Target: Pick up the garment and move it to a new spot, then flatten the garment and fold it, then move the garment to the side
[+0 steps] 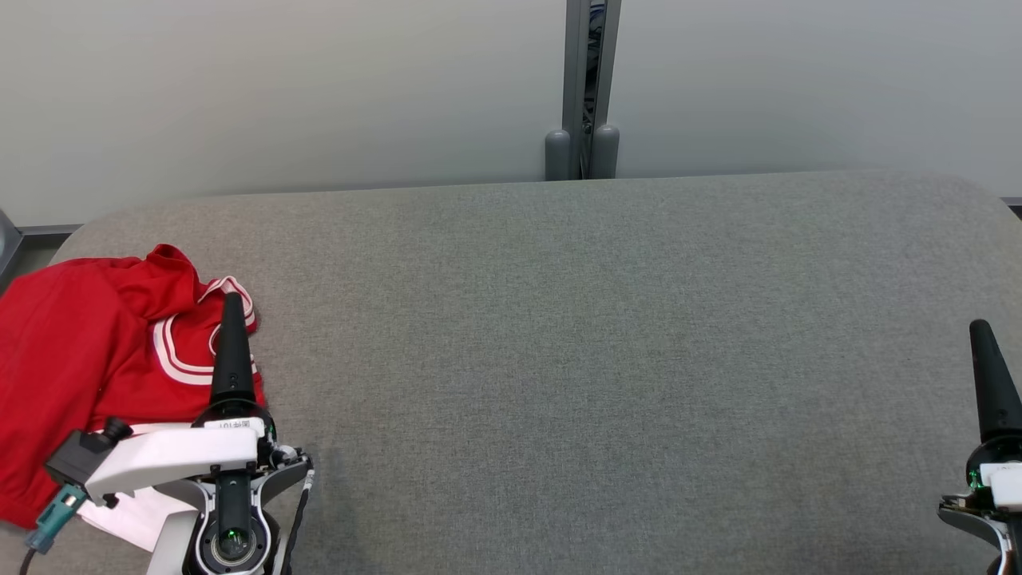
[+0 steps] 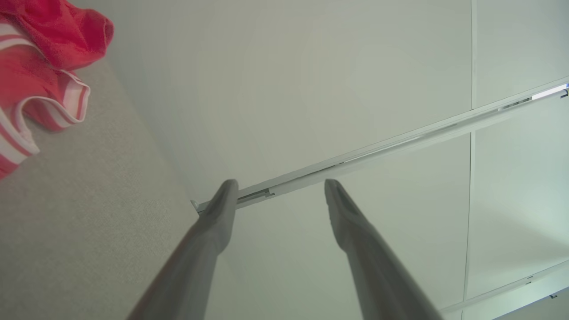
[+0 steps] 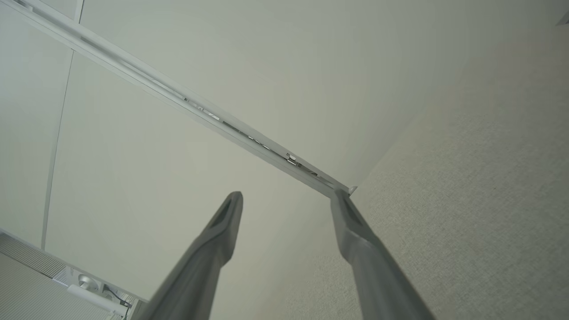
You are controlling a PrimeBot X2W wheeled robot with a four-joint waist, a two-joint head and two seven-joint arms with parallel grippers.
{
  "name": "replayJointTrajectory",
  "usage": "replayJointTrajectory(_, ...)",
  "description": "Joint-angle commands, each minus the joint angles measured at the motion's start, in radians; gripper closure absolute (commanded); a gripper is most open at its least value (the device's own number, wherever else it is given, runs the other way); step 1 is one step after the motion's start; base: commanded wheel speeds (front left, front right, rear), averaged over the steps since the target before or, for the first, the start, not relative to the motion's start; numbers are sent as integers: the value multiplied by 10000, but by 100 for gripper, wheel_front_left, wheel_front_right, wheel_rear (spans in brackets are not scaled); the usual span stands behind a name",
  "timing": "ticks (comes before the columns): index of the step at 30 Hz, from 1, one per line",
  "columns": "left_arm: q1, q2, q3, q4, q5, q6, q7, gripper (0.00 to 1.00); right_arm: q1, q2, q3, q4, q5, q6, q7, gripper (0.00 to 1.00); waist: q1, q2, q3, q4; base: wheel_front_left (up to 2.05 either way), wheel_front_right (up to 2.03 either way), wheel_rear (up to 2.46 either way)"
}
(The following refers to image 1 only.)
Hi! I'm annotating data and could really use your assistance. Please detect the red basketball shorts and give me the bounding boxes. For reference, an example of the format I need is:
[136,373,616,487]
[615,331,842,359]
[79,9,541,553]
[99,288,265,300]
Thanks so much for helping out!
[0,244,204,529]

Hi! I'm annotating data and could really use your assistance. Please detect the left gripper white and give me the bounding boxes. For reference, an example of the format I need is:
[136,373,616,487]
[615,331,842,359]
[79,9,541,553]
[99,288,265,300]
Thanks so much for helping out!
[84,292,314,506]

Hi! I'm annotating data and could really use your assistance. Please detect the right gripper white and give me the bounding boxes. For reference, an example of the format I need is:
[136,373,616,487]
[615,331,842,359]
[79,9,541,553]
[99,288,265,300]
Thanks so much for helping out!
[938,319,1022,553]

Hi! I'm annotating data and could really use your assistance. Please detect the red white basketball jersey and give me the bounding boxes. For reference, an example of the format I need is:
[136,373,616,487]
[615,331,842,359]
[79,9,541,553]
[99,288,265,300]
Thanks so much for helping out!
[80,276,266,553]

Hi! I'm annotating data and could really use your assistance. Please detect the grey cylindrical partition foot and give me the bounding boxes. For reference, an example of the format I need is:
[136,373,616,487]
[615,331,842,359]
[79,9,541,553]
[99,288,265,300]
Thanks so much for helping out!
[591,124,621,180]
[545,128,572,181]

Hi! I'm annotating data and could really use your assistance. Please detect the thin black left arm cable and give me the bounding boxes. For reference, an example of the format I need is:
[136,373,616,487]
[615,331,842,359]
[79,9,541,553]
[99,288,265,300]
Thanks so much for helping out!
[281,470,317,575]

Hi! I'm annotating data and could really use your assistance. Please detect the left camera cable teal plug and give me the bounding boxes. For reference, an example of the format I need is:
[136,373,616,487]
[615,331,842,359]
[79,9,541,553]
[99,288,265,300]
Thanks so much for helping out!
[16,483,85,575]

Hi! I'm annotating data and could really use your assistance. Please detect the grey metal partition post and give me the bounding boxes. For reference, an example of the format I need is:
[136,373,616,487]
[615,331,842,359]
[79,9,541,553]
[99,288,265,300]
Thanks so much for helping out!
[562,0,623,180]

